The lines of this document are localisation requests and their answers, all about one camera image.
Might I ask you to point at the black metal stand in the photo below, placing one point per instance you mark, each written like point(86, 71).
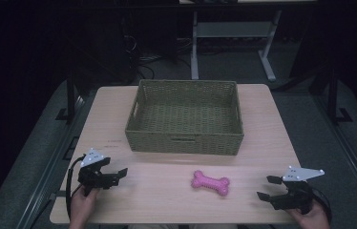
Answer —
point(334, 95)
point(70, 95)

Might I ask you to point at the person's left hand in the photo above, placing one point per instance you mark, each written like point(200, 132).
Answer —
point(82, 205)

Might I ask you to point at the pink bone-shaped dog toy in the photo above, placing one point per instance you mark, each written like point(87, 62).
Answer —
point(211, 183)

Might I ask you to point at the person's right hand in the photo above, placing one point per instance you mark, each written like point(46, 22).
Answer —
point(310, 219)

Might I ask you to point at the white metal desk frame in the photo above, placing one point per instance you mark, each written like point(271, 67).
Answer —
point(230, 30)

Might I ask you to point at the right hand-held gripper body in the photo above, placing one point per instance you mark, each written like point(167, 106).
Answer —
point(294, 194)

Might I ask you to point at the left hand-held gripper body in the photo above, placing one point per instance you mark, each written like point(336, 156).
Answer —
point(92, 178)

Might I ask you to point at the green woven basket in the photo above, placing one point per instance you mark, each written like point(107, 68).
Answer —
point(184, 119)

